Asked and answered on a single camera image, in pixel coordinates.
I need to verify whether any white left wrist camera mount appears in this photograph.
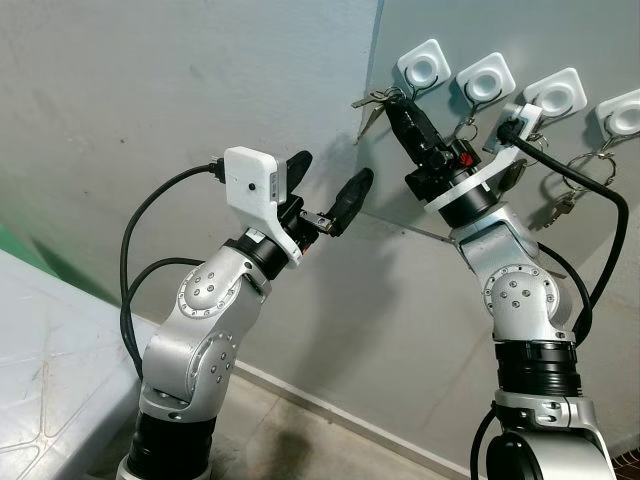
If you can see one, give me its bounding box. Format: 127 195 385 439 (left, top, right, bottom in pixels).
222 147 303 268

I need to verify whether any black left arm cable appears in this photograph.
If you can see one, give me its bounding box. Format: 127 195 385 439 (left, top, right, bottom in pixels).
120 160 226 381

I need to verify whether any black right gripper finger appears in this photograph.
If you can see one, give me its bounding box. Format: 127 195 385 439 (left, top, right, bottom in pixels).
385 97 433 173
397 97 449 159

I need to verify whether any silver key bunch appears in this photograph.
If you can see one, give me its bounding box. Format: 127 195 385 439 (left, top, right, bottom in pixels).
350 87 409 143

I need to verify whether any white plastic table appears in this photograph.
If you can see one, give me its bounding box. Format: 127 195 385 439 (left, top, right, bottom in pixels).
0 248 141 480

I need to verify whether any white square wall hook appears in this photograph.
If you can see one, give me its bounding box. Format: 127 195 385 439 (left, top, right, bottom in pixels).
596 90 640 141
397 38 449 101
456 52 517 109
522 68 586 119

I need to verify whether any silver key ring with keys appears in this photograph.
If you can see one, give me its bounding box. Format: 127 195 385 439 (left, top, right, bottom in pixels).
538 148 617 229
453 116 481 143

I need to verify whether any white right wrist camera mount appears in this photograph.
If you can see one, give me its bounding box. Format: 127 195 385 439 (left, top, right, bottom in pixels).
425 103 547 213

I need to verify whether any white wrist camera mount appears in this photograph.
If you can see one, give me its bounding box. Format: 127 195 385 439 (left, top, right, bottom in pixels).
425 103 547 213
222 147 303 268

